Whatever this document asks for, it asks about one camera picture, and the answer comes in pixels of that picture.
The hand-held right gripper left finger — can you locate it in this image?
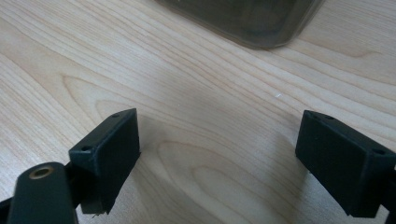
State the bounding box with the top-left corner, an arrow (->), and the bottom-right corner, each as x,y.
68,107 -> 141,216

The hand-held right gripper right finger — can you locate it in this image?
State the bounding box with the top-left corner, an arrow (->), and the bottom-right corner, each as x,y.
294,109 -> 396,218

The grey translucent storage box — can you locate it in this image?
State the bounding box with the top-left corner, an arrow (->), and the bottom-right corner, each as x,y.
153,0 -> 326,50

